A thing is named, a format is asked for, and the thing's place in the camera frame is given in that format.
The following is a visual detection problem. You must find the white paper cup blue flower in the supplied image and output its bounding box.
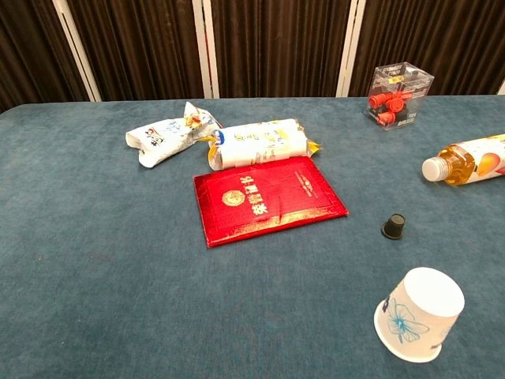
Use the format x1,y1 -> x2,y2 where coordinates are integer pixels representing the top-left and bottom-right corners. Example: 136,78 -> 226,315
373,266 -> 466,363

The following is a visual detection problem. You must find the red certificate book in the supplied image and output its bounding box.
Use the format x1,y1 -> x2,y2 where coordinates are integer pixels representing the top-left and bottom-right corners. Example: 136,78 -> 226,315
193,156 -> 350,249

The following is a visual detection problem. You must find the white yellow biscuit pack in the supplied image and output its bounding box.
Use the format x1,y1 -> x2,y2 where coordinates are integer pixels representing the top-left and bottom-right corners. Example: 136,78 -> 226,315
207,117 -> 323,171

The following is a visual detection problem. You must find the crumpled white snack packet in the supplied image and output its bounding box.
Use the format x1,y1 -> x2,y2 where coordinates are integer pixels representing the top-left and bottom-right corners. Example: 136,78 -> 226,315
125,100 -> 224,170

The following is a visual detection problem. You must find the dark brown pleated curtain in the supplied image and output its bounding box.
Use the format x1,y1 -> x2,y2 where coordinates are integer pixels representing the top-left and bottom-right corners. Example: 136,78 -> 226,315
0,0 -> 91,114
349,0 -> 505,98
211,0 -> 352,99
66,0 -> 206,102

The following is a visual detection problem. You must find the small black cap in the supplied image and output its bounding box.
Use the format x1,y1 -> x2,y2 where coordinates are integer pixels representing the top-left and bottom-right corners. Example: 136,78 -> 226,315
380,213 -> 407,241

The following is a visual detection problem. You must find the blue felt table cloth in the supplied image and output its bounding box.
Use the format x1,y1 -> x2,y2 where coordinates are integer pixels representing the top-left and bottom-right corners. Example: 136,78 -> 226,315
0,94 -> 505,379

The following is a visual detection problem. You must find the clear plastic box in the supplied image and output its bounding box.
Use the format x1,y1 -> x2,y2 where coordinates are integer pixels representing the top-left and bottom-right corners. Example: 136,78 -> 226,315
363,62 -> 436,131

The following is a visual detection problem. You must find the orange juice bottle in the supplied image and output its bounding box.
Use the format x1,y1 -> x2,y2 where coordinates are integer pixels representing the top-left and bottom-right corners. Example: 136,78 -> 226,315
421,133 -> 505,186

